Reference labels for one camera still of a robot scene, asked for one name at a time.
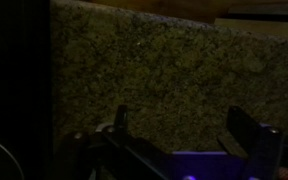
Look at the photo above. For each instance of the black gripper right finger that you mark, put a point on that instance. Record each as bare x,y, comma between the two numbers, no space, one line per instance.
242,128

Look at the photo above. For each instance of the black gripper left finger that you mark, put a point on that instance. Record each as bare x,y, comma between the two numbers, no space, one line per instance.
121,116

